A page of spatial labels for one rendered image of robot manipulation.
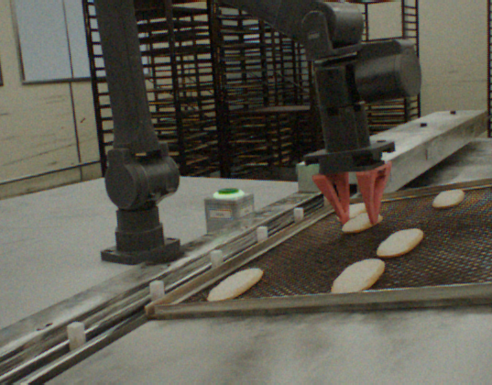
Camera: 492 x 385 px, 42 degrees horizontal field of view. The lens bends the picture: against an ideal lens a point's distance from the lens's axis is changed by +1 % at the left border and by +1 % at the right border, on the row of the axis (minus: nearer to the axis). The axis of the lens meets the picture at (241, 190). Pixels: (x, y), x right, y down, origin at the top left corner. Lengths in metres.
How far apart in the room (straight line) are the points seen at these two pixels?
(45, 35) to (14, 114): 0.89
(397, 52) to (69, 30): 6.39
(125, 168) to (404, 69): 0.48
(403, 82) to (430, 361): 0.42
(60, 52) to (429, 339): 6.59
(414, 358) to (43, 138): 6.36
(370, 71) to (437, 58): 7.19
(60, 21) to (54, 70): 0.50
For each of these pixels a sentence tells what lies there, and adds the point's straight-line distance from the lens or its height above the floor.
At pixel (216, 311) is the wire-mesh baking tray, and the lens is 0.59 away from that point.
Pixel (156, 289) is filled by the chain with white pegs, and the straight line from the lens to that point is 0.80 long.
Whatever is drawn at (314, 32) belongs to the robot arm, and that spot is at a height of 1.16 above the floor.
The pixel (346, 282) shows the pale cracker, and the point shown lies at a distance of 0.57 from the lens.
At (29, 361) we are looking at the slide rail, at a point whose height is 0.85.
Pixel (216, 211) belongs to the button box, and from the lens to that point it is 1.17.
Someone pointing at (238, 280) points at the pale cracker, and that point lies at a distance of 0.66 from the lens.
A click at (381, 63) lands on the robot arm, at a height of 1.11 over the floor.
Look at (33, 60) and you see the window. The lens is 6.68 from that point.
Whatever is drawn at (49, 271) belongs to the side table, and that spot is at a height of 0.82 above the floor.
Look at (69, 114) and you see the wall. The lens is 6.95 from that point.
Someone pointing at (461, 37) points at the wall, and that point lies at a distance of 7.91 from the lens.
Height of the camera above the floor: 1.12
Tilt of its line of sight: 10 degrees down
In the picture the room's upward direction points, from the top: 4 degrees counter-clockwise
